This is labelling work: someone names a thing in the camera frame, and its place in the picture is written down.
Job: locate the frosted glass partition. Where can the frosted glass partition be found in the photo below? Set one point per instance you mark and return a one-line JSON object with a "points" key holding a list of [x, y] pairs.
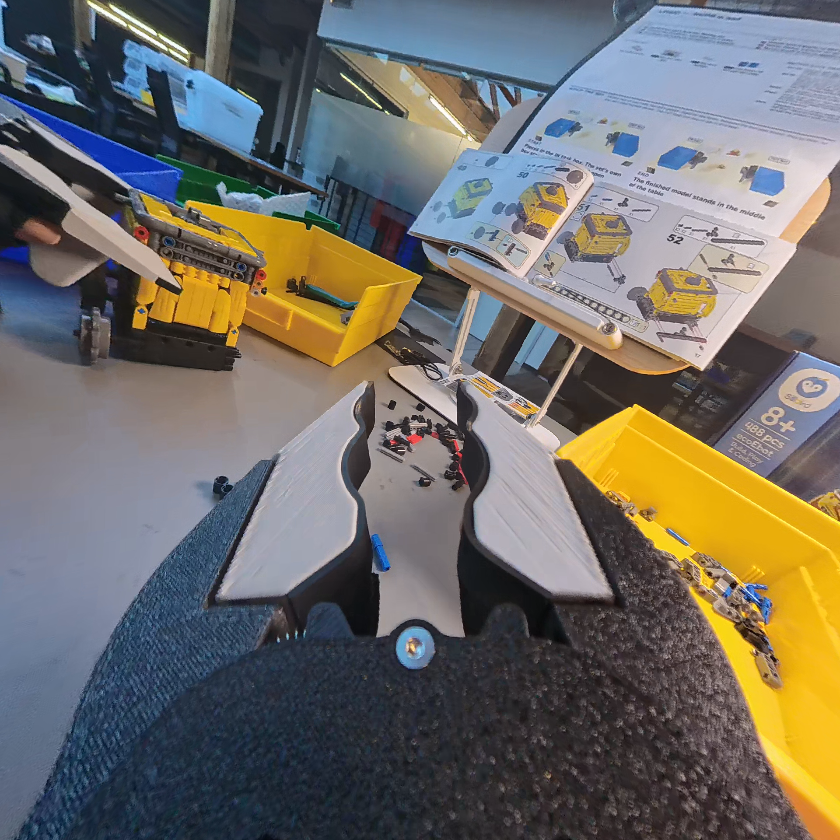
{"points": [[368, 158]]}

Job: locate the printed picture sheet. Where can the printed picture sheet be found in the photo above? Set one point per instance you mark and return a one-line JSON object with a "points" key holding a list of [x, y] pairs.
{"points": [[735, 79]]}

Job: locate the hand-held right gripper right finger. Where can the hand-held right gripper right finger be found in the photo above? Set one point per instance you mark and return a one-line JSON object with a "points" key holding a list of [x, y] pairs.
{"points": [[538, 525]]}

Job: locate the open instruction booklet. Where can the open instruction booklet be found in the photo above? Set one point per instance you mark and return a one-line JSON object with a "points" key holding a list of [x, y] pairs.
{"points": [[656, 250]]}

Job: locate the yellow toy brick vehicle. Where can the yellow toy brick vehicle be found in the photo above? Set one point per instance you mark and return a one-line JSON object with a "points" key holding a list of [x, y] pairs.
{"points": [[197, 295]]}

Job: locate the blue plastic bin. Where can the blue plastic bin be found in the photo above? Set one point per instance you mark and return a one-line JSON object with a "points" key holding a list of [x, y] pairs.
{"points": [[131, 164]]}

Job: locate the green plastic bin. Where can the green plastic bin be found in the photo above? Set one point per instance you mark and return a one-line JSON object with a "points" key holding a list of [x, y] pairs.
{"points": [[184, 177]]}

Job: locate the building instruction booklet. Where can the building instruction booklet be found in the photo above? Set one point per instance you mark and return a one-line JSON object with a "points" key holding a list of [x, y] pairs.
{"points": [[505, 394]]}

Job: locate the cluster of black brick pins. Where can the cluster of black brick pins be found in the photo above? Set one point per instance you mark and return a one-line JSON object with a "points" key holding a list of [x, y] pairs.
{"points": [[222, 486]]}

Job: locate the person's left hand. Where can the person's left hand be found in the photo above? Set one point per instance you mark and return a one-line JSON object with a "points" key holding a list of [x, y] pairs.
{"points": [[37, 234]]}

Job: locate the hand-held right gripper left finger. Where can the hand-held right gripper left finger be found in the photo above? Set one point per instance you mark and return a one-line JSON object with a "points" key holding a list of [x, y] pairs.
{"points": [[295, 525]]}

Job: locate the pile of grey brick pieces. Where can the pile of grey brick pieces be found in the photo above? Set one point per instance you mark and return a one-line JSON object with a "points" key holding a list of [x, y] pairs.
{"points": [[748, 630]]}

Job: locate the beige stand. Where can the beige stand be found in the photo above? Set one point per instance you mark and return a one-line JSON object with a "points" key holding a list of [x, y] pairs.
{"points": [[525, 295]]}

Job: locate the dark long table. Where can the dark long table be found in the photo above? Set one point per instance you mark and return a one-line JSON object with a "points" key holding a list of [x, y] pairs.
{"points": [[269, 160]]}

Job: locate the white storage box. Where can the white storage box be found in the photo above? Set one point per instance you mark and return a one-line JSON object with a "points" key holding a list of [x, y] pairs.
{"points": [[217, 112]]}

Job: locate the grey desk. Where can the grey desk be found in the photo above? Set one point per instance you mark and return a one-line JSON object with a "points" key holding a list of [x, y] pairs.
{"points": [[105, 446]]}

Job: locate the teal and black brick tool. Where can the teal and black brick tool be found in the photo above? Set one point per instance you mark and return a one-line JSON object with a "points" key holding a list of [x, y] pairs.
{"points": [[322, 295]]}

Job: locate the yellow plastic bin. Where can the yellow plastic bin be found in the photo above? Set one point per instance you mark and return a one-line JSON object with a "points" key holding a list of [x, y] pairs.
{"points": [[683, 486], [341, 282]]}

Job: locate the dark printed cardboard box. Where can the dark printed cardboard box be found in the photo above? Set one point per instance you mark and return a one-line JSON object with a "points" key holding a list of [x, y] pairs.
{"points": [[788, 420]]}

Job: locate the pile of small brick pieces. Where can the pile of small brick pieces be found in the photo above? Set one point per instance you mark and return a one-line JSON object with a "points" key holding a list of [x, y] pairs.
{"points": [[420, 433]]}

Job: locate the small blue brick pin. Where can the small blue brick pin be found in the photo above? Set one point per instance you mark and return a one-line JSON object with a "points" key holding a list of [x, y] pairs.
{"points": [[381, 551]]}

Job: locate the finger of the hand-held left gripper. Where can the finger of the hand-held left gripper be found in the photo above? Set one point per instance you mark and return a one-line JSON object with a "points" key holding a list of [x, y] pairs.
{"points": [[105, 230], [53, 145]]}

